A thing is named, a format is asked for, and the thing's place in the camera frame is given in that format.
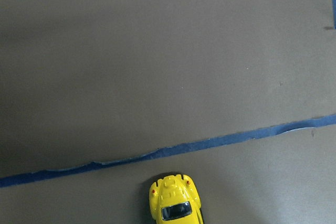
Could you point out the yellow beetle toy car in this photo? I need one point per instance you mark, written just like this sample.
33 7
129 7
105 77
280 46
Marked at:
175 199

